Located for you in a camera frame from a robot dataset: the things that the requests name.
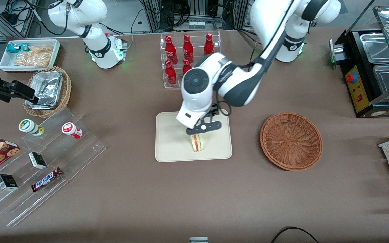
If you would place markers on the triangle sandwich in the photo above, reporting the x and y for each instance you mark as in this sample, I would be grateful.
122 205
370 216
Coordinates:
198 143

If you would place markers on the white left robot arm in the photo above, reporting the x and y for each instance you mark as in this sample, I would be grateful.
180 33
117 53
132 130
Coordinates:
248 81

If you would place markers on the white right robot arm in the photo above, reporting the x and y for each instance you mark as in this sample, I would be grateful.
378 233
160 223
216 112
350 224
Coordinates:
96 50

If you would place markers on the beige plastic tray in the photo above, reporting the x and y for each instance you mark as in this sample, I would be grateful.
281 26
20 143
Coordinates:
174 145

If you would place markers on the tan wicker basket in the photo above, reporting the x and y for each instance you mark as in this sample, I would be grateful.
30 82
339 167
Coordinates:
67 91

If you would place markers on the brown wicker basket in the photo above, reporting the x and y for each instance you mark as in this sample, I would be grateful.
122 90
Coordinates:
290 141

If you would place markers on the white rectangular snack bin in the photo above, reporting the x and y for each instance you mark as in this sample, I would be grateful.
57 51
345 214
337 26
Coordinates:
5 64

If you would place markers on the aluminium foil containers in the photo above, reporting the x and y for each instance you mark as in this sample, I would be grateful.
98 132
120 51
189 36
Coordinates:
47 87

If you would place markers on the green lid cup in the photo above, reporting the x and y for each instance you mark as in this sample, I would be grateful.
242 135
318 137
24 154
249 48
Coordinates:
27 126

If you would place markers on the clear bag of chips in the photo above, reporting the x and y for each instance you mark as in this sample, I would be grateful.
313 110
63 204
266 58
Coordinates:
35 57

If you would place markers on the green snack packet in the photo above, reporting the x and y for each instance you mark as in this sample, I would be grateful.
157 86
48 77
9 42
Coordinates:
14 48

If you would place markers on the red lid cup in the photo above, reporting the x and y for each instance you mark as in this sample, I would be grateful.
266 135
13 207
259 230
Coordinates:
69 129

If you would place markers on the red cola bottle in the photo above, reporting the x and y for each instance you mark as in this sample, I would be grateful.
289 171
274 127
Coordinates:
171 50
186 65
188 49
209 45
170 74

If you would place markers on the small black box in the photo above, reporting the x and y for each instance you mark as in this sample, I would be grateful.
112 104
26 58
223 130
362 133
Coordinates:
7 182
37 160

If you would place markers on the clear acrylic bottle rack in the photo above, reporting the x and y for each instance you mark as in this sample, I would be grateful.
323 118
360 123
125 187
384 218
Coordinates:
179 55

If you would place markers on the clear acrylic stepped display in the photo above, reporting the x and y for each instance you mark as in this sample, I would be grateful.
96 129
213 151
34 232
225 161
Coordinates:
73 155

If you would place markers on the Snickers chocolate bar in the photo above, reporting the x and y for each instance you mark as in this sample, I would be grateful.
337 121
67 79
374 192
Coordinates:
46 179

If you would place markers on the white power strip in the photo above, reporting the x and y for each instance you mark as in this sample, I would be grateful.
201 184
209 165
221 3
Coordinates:
196 24

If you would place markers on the small grey device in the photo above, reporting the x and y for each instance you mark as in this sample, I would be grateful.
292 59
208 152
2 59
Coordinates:
198 240

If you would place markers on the black food warmer machine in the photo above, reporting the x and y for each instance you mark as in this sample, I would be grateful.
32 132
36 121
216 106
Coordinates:
356 87

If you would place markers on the aluminium frame equipment rack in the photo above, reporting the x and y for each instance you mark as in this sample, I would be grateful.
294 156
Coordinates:
194 10

